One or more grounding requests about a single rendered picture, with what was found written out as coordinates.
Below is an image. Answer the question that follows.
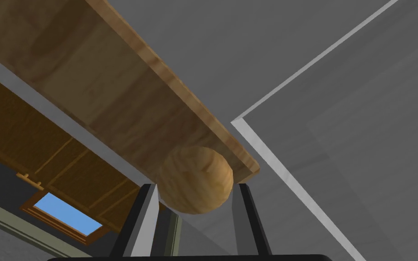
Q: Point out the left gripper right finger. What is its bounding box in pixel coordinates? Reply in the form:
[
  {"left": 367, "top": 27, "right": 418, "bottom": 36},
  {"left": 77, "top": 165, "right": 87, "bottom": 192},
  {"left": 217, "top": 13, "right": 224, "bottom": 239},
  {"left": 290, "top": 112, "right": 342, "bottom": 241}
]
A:
[{"left": 232, "top": 183, "right": 272, "bottom": 256}]

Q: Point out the dark wooden door with window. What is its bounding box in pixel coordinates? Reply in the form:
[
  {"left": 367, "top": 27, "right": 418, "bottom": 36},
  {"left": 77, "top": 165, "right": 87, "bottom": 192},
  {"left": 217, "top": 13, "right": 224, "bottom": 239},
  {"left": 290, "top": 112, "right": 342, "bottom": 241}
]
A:
[{"left": 0, "top": 66, "right": 166, "bottom": 246}]

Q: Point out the wooden bar door handle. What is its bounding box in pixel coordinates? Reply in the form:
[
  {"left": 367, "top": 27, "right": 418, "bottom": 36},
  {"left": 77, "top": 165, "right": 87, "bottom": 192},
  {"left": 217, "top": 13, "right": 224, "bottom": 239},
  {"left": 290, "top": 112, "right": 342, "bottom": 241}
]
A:
[{"left": 15, "top": 172, "right": 45, "bottom": 191}]

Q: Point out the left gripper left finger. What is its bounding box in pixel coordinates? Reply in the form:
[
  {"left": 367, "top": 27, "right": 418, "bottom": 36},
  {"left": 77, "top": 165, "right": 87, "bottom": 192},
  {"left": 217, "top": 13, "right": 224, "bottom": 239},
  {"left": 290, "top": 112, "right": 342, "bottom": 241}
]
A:
[{"left": 109, "top": 183, "right": 160, "bottom": 258}]

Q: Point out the round wooden door knob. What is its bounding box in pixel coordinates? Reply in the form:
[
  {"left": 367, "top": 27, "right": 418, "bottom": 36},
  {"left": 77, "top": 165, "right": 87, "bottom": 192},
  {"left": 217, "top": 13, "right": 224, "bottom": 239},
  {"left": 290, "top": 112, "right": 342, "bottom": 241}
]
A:
[{"left": 157, "top": 145, "right": 234, "bottom": 215}]

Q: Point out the light wooden door leaf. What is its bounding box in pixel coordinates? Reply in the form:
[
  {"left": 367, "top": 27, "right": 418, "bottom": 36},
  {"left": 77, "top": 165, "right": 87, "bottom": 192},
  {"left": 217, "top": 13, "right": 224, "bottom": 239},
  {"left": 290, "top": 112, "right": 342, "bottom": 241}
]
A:
[{"left": 0, "top": 0, "right": 261, "bottom": 187}]

